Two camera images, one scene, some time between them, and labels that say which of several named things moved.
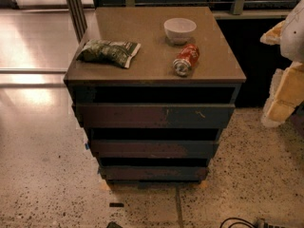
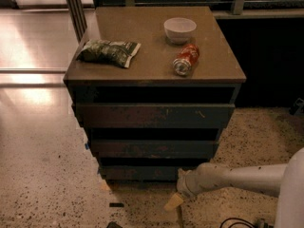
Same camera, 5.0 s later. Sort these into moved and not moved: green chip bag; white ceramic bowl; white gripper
Moved: white gripper
Not moved: green chip bag; white ceramic bowl
